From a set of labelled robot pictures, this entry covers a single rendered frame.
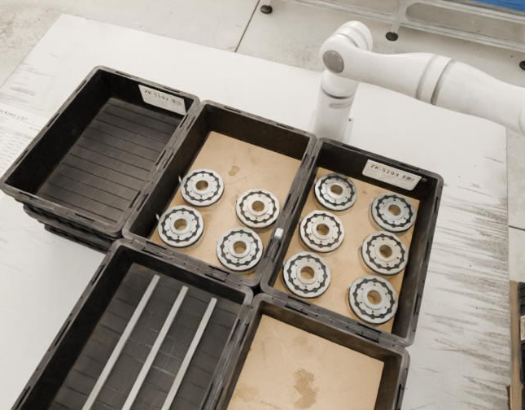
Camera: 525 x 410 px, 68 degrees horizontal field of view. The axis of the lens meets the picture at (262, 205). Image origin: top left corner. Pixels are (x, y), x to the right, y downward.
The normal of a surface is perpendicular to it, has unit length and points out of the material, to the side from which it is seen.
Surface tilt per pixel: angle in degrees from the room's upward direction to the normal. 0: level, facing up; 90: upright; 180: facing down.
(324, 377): 0
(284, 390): 0
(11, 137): 0
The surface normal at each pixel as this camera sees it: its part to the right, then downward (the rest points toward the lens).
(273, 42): 0.04, -0.47
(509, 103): -0.26, 0.23
